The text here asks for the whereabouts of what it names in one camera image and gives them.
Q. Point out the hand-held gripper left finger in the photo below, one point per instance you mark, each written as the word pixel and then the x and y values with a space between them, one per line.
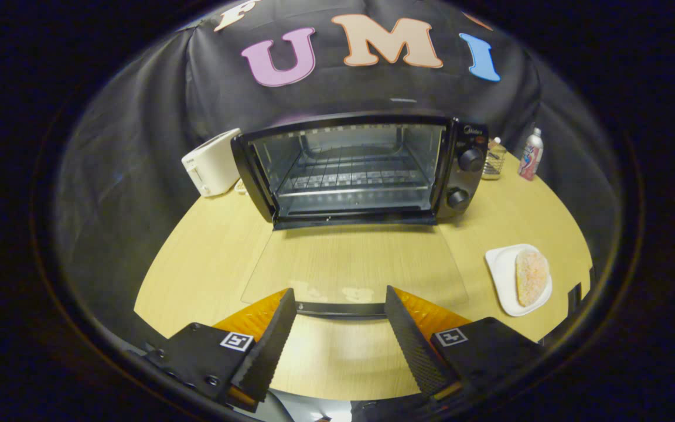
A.
pixel 270 346

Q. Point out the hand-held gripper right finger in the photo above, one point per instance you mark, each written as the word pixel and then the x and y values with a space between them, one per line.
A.
pixel 411 340

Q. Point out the black toaster oven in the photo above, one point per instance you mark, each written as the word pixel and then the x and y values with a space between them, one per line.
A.
pixel 471 179

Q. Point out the white bread toaster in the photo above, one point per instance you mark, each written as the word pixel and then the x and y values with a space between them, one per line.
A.
pixel 214 164

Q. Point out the white square plate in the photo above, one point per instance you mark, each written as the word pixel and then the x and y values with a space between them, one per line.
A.
pixel 501 269

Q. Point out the clear glass jar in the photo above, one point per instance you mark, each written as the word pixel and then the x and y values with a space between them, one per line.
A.
pixel 494 161

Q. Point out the silver spray bottle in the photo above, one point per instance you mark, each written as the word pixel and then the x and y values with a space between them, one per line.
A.
pixel 531 158

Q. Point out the black backdrop cloth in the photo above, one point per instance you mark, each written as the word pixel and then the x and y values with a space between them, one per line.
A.
pixel 138 146

